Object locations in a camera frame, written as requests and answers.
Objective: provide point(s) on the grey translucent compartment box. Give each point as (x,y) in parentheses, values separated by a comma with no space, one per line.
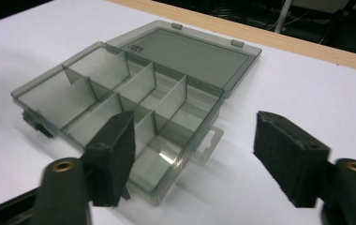
(185,53)

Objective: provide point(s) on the white table cover sheet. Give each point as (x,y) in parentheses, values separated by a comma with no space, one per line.
(291,87)

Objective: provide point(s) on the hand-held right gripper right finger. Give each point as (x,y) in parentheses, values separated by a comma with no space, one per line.
(291,156)

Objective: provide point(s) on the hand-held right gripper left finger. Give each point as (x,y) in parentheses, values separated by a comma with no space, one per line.
(110,162)

